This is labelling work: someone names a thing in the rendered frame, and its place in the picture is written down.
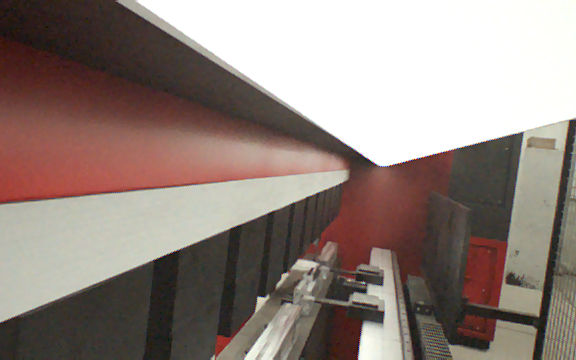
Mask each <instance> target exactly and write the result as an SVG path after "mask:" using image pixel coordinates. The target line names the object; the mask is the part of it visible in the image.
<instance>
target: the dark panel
mask: <svg viewBox="0 0 576 360"><path fill-rule="evenodd" d="M473 216H474V210H473V209H471V208H469V207H467V206H465V205H461V204H459V203H457V202H455V201H453V200H451V199H449V198H447V197H445V196H443V195H441V194H439V193H436V192H434V191H430V199H429V206H428V213H427V221H426V228H425V236H424V242H423V250H422V257H421V264H420V269H421V272H422V275H423V277H424V280H425V283H426V285H427V288H428V291H429V293H430V296H431V298H432V301H433V304H434V306H435V310H436V312H437V315H438V318H439V321H440V323H441V326H442V329H443V331H444V334H445V337H446V339H447V342H448V344H449V345H452V346H454V343H455V336H456V329H457V322H458V315H459V307H460V300H461V293H462V286H464V280H465V273H466V266H467V259H468V252H469V245H470V238H471V231H472V224H473Z"/></svg>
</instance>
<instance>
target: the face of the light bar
mask: <svg viewBox="0 0 576 360"><path fill-rule="evenodd" d="M138 1H139V2H140V3H142V4H143V5H145V6H146V7H148V8H149V9H151V10H152V11H154V12H155V13H157V14H158V15H160V16H161V17H163V18H164V19H166V20H167V21H168V22H170V23H171V24H173V25H174V26H176V27H177V28H179V29H180V30H182V31H183V32H185V33H186V34H188V35H189V36H191V37H192V38H194V39H195V40H196V42H199V43H200V44H202V45H203V46H205V47H206V48H208V49H209V50H211V51H212V52H214V53H215V54H217V55H218V56H220V57H221V58H223V59H224V60H225V61H227V62H228V63H230V64H231V65H233V66H234V67H236V68H237V69H239V70H240V71H242V72H243V73H245V74H246V75H248V76H249V77H251V78H252V79H253V80H255V81H256V82H258V83H259V84H261V85H262V86H264V87H265V88H267V89H268V90H270V91H271V92H273V93H274V94H276V95H277V96H278V97H280V98H281V99H283V100H284V101H287V102H288V103H290V104H291V105H293V106H294V107H296V108H297V109H299V110H300V111H302V112H303V113H305V114H306V115H307V116H309V117H310V118H312V119H313V120H315V121H316V122H318V123H319V124H321V125H322V126H324V127H325V129H327V130H328V131H330V132H331V133H333V134H334V135H335V136H337V137H338V138H340V139H341V140H343V141H344V142H346V143H347V144H349V145H350V146H352V147H353V148H355V149H356V150H358V151H359V152H361V153H362V154H363V155H365V156H366V157H368V158H369V159H371V160H372V161H375V162H376V163H378V164H379V165H389V164H393V163H397V162H401V161H405V160H409V159H413V158H417V157H421V156H424V155H428V154H432V153H436V152H440V151H444V150H448V149H452V148H456V147H460V146H465V145H469V144H473V143H476V142H480V141H484V140H488V139H492V138H496V137H500V136H504V135H508V134H512V133H516V132H520V131H523V130H527V128H531V127H535V126H539V125H543V124H547V123H551V122H556V121H560V120H564V119H568V118H572V117H575V116H576V0H138Z"/></svg>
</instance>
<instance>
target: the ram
mask: <svg viewBox="0 0 576 360"><path fill-rule="evenodd" d="M350 163H351V156H349V155H346V154H343V153H340V152H337V151H335V150H332V149H329V148H326V147H323V146H320V145H317V144H314V143H311V142H308V141H305V140H302V139H299V138H296V137H294V136H291V135H288V134H284V133H281V132H278V131H275V130H272V129H269V127H266V126H263V125H260V124H257V123H255V122H252V121H249V120H246V119H243V118H240V117H237V116H234V115H231V114H228V113H225V112H222V111H219V110H216V109H214V108H211V107H208V106H205V105H202V104H199V103H195V102H192V101H189V100H186V99H183V98H180V97H177V96H174V95H172V94H169V93H166V92H163V91H160V90H157V89H154V88H151V87H148V86H145V85H142V84H139V83H136V82H134V81H131V80H128V79H125V78H122V77H119V76H116V75H113V74H109V73H106V72H103V71H100V70H97V69H94V68H92V67H89V66H86V65H83V64H80V63H77V62H74V61H71V60H68V59H65V58H62V57H59V56H56V55H53V54H51V53H48V52H45V51H42V50H39V49H36V48H33V47H30V46H27V45H24V44H20V43H17V42H14V40H11V39H9V38H6V37H3V36H0V322H3V321H5V320H8V319H10V318H13V317H15V316H18V315H21V314H23V313H26V312H28V311H31V309H33V308H36V307H38V306H41V305H43V304H45V303H48V302H50V301H53V300H55V299H58V298H60V297H63V296H65V295H67V294H70V293H72V292H75V291H77V290H80V289H82V288H84V287H87V286H89V285H92V284H94V283H97V282H99V281H102V280H104V279H106V278H110V277H112V276H115V275H117V274H120V273H122V272H125V271H127V270H129V269H132V268H134V267H137V266H139V265H142V264H144V263H147V262H149V261H151V260H154V259H156V258H159V257H161V256H164V255H166V254H169V253H171V252H173V251H176V250H178V249H181V248H183V247H186V246H188V245H191V244H193V243H195V242H199V241H201V240H204V239H206V238H209V237H211V236H213V235H216V234H218V233H221V232H223V231H226V230H228V229H231V228H233V227H235V226H238V225H240V224H243V223H245V222H248V221H250V220H253V219H255V217H257V216H260V215H262V214H265V213H267V212H270V211H272V210H275V209H277V208H279V207H282V206H284V205H288V204H290V203H293V202H295V201H298V200H300V199H302V198H305V197H307V196H310V195H312V194H315V193H317V192H319V191H322V190H324V189H327V188H329V187H332V186H334V185H337V184H339V183H341V182H344V181H346V180H348V179H349V171H350Z"/></svg>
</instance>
